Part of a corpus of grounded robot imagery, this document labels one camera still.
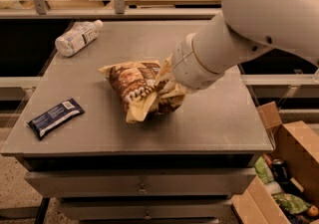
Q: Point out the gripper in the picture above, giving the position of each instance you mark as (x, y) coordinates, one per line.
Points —
(186, 64)

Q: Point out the brown sea salt chip bag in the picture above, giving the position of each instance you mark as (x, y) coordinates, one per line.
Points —
(134, 83)

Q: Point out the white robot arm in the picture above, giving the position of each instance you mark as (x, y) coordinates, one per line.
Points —
(242, 31)

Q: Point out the blue rxbar blueberry bar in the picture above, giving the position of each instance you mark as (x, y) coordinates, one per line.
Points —
(54, 117)

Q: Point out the green leafy snack bag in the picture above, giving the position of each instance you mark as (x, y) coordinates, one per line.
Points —
(291, 203)

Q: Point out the clear plastic water bottle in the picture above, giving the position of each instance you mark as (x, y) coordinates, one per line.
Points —
(78, 37)

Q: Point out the green snack packet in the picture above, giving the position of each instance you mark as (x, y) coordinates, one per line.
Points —
(263, 171)

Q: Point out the dark soda can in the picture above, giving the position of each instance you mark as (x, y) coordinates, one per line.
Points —
(279, 170)

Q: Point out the grey lower drawer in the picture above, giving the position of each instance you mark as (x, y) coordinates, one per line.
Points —
(146, 209)

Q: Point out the grey drawer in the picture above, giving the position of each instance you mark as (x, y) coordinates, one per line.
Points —
(141, 182)
(146, 209)

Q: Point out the grey upper drawer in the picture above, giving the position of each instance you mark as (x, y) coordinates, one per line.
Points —
(141, 182)

